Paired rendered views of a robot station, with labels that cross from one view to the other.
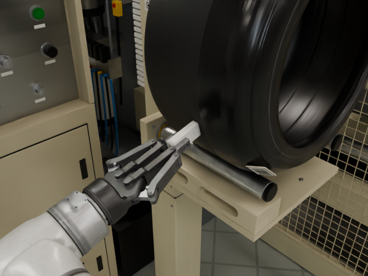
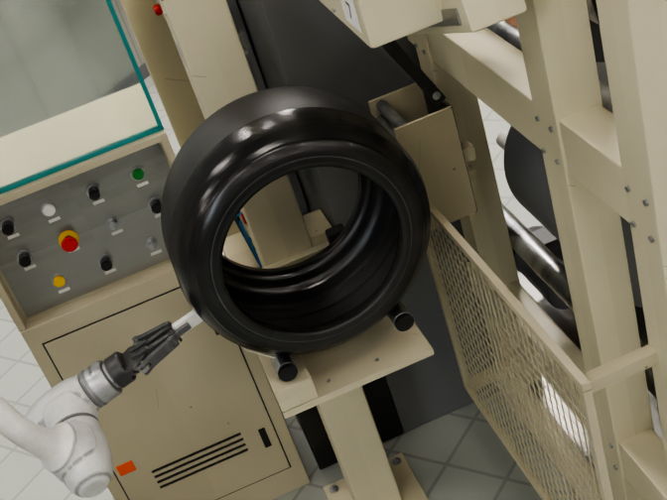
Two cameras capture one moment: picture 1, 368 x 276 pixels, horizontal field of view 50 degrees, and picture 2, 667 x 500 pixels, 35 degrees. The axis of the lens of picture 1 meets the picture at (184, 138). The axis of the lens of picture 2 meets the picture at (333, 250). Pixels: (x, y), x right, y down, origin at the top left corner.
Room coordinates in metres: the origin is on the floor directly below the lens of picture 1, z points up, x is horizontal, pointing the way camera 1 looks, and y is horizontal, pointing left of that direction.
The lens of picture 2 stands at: (-0.75, -1.41, 2.31)
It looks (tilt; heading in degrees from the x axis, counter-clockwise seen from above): 32 degrees down; 36
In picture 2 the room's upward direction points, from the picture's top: 19 degrees counter-clockwise
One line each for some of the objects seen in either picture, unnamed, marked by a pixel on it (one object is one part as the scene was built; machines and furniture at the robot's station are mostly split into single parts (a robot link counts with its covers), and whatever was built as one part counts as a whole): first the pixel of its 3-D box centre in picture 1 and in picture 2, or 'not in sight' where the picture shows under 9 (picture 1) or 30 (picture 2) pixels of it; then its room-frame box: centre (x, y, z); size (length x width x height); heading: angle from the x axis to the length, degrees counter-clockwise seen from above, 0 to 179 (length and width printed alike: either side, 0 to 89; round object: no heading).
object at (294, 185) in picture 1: (243, 168); (335, 340); (0.86, -0.16, 0.80); 0.37 x 0.36 x 0.02; 133
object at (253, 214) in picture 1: (208, 179); (277, 351); (0.77, -0.06, 0.84); 0.36 x 0.09 x 0.06; 43
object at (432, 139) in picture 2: not in sight; (422, 156); (1.28, -0.29, 1.05); 0.20 x 0.15 x 0.30; 43
